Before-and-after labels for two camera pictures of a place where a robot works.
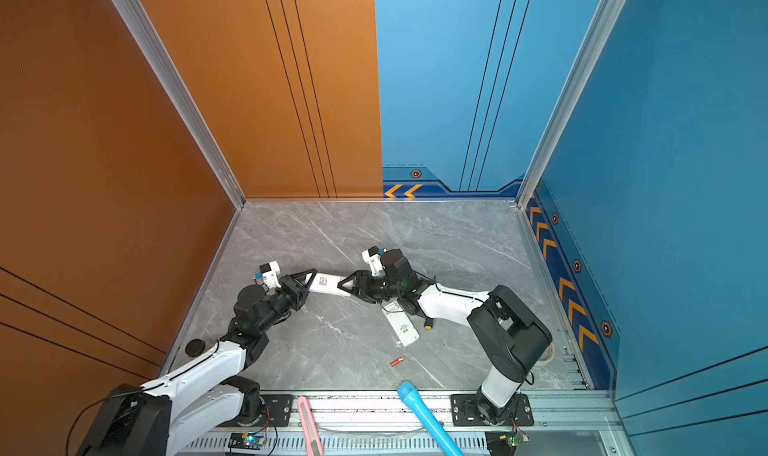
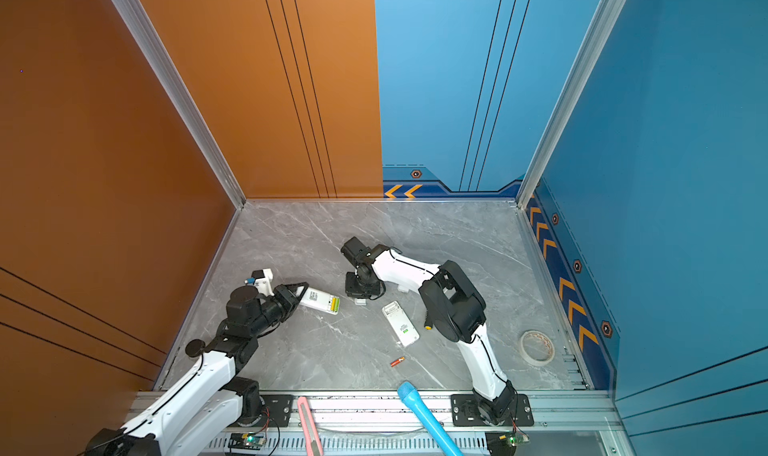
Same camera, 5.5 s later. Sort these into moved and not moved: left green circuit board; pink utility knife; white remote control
Moved: white remote control
Not moved: left green circuit board; pink utility knife
